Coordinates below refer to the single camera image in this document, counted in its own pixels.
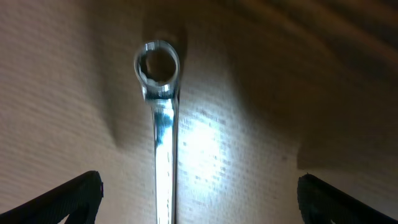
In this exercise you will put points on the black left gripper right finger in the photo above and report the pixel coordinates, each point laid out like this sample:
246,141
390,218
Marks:
320,202

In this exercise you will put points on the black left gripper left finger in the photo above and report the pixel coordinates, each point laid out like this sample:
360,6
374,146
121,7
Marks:
75,201

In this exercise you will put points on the silver combination wrench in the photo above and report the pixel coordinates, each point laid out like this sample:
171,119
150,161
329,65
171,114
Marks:
164,102

